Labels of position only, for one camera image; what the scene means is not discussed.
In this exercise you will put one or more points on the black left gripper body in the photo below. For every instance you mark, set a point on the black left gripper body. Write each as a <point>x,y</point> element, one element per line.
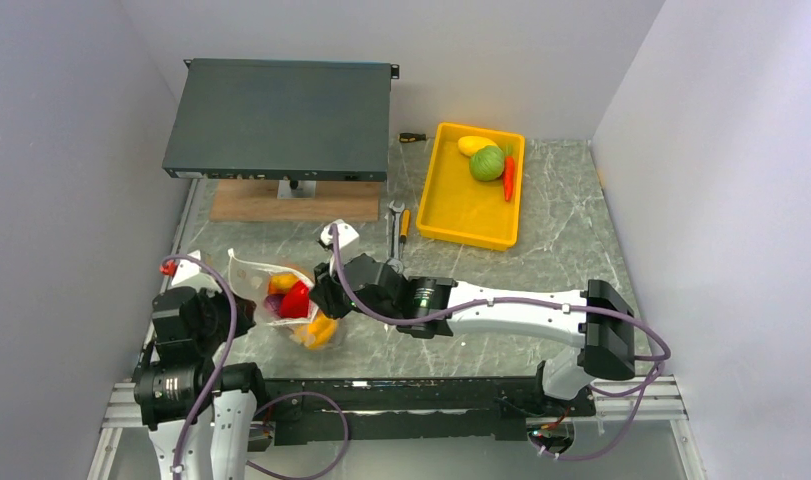
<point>218,316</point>

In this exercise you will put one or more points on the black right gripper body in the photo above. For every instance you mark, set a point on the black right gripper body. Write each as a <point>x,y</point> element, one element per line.
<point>336,303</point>

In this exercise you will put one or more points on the purple onion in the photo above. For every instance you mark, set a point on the purple onion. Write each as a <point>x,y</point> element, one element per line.
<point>272,305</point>

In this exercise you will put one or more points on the yellow potato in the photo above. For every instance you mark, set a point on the yellow potato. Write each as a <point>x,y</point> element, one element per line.
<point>281,283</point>

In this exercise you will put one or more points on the yellow bell pepper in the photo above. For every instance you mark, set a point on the yellow bell pepper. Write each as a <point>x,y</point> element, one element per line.
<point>317,334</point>

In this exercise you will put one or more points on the clear spotted zip top bag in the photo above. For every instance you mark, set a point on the clear spotted zip top bag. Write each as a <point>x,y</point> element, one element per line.
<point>249,280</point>

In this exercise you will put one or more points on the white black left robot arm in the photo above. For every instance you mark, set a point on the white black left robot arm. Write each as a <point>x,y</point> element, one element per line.
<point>198,416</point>

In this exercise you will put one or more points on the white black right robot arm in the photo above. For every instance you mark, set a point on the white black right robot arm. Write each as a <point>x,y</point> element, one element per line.
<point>593,324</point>

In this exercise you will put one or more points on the silver wrench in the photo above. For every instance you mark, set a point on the silver wrench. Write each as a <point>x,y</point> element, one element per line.
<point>396,210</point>

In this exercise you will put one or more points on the yellow plastic tray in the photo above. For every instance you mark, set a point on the yellow plastic tray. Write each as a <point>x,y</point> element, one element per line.
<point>457,208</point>

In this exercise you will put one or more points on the wooden board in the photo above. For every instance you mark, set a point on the wooden board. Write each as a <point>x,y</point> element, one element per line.
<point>256,201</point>

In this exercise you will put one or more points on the metal server stand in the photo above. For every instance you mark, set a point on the metal server stand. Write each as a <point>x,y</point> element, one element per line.
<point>296,189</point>

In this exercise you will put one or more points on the green cabbage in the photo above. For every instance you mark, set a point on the green cabbage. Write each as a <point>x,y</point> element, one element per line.
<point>487,164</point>

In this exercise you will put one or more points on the orange carrot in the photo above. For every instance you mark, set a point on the orange carrot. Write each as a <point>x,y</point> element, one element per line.
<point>508,177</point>

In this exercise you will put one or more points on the dark green rack server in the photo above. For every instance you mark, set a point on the dark green rack server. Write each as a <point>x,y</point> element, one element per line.
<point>282,120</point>

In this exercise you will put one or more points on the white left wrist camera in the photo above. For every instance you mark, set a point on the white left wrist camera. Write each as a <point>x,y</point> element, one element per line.
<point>184,273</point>

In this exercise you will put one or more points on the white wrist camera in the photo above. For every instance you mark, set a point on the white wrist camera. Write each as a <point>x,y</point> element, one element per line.
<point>184,273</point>
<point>341,236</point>

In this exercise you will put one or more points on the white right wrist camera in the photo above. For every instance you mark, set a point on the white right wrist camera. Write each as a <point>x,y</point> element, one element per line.
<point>341,236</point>

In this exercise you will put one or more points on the yellow handled screwdriver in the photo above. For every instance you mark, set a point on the yellow handled screwdriver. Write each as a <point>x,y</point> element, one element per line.
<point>404,224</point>

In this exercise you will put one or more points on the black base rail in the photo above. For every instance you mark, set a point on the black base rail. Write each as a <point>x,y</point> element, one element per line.
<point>502,408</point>

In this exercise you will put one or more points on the aluminium frame rail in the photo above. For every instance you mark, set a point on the aluminium frame rail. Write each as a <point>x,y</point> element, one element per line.
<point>662,402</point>

